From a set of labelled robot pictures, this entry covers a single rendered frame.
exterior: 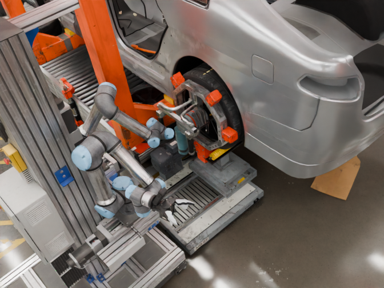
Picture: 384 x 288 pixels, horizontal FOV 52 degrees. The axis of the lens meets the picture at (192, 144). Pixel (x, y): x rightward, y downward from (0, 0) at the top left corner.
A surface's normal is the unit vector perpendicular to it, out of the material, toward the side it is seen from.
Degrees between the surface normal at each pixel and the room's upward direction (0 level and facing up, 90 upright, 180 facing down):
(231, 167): 0
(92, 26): 90
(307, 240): 0
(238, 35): 78
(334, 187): 1
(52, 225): 90
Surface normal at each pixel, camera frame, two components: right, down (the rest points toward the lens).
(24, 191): -0.11, -0.72
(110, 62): 0.64, 0.47
